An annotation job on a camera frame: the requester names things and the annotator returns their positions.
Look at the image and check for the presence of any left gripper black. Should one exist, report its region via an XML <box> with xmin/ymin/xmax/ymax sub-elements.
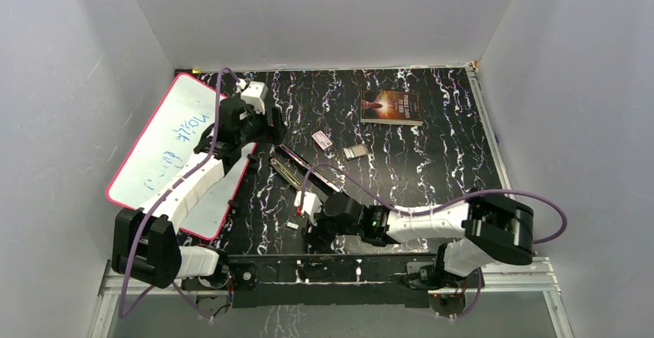
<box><xmin>236</xmin><ymin>103</ymin><xmax>287</xmax><ymax>147</ymax></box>

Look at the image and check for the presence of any small red staple box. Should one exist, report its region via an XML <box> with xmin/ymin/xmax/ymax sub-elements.
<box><xmin>312</xmin><ymin>130</ymin><xmax>333</xmax><ymax>150</ymax></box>

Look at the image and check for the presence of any cardboard staple tray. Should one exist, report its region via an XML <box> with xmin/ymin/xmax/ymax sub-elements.
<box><xmin>343</xmin><ymin>144</ymin><xmax>369</xmax><ymax>161</ymax></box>

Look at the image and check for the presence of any white stapler black handle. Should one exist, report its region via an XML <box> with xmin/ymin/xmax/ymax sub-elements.
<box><xmin>268</xmin><ymin>157</ymin><xmax>302</xmax><ymax>191</ymax></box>

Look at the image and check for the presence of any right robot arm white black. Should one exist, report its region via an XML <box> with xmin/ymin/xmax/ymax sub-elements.
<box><xmin>294</xmin><ymin>191</ymin><xmax>534</xmax><ymax>287</ymax></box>

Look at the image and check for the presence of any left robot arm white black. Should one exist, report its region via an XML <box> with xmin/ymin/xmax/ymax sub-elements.
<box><xmin>111</xmin><ymin>96</ymin><xmax>286</xmax><ymax>289</ymax></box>

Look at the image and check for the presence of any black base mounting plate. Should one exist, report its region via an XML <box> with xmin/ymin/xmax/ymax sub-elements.
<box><xmin>181</xmin><ymin>253</ymin><xmax>484</xmax><ymax>309</ymax></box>

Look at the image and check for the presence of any pink-framed whiteboard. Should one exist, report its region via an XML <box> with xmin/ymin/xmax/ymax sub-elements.
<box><xmin>106</xmin><ymin>73</ymin><xmax>257</xmax><ymax>240</ymax></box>

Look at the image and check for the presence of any dark paperback book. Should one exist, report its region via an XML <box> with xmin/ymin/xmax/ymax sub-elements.
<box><xmin>360</xmin><ymin>90</ymin><xmax>423</xmax><ymax>127</ymax></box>

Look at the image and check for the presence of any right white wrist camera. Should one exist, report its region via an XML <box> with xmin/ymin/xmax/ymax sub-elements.
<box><xmin>294</xmin><ymin>191</ymin><xmax>322</xmax><ymax>221</ymax></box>

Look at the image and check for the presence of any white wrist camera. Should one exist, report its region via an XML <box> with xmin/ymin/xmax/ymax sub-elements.
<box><xmin>294</xmin><ymin>191</ymin><xmax>322</xmax><ymax>221</ymax></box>
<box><xmin>241</xmin><ymin>81</ymin><xmax>268</xmax><ymax>114</ymax></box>

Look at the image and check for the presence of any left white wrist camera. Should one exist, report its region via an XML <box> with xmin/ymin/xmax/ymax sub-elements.
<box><xmin>241</xmin><ymin>81</ymin><xmax>268</xmax><ymax>114</ymax></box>

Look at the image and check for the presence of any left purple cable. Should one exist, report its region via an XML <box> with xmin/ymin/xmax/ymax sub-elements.
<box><xmin>117</xmin><ymin>66</ymin><xmax>249</xmax><ymax>321</ymax></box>

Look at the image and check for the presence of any aluminium frame rail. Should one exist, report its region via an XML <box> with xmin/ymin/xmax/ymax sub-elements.
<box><xmin>90</xmin><ymin>255</ymin><xmax>573</xmax><ymax>337</ymax></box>

